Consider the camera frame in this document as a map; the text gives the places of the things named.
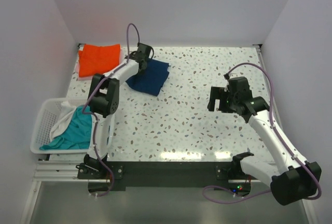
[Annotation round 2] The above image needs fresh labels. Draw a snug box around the folded pink t-shirt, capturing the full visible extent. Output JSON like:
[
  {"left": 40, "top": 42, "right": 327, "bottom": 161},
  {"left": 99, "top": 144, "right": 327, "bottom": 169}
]
[{"left": 75, "top": 49, "right": 125, "bottom": 81}]

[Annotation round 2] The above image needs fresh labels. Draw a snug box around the teal t-shirt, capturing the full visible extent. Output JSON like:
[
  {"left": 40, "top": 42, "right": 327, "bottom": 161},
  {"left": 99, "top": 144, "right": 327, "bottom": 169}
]
[{"left": 39, "top": 105, "right": 92, "bottom": 150}]

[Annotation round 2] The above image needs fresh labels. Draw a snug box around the folded orange t-shirt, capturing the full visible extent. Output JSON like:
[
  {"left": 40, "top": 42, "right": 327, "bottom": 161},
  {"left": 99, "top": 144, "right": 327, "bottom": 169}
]
[{"left": 78, "top": 44, "right": 121, "bottom": 77}]

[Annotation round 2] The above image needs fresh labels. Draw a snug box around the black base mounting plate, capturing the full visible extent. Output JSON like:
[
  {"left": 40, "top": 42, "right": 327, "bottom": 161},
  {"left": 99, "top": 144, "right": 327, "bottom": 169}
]
[{"left": 77, "top": 160, "right": 260, "bottom": 192}]

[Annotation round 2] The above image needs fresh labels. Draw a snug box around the dark blue printed t-shirt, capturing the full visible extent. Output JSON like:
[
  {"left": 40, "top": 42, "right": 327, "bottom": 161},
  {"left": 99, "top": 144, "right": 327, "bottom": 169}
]
[{"left": 126, "top": 60, "right": 169, "bottom": 96}]

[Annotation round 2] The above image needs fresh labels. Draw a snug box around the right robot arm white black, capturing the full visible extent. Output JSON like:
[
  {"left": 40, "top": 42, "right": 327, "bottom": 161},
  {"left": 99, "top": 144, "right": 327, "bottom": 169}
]
[{"left": 207, "top": 77, "right": 322, "bottom": 206}]

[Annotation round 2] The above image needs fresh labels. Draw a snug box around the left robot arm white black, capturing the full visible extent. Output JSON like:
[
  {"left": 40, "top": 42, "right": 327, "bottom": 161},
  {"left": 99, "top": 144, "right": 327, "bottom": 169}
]
[{"left": 77, "top": 43, "right": 154, "bottom": 179}]

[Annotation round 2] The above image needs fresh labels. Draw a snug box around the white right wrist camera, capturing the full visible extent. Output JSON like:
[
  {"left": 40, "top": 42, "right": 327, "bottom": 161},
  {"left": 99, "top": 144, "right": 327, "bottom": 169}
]
[{"left": 224, "top": 73, "right": 231, "bottom": 92}]

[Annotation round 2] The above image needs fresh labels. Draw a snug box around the white plastic laundry basket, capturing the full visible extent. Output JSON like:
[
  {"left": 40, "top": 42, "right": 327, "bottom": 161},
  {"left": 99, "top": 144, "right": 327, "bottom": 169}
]
[{"left": 30, "top": 97, "right": 114, "bottom": 155}]

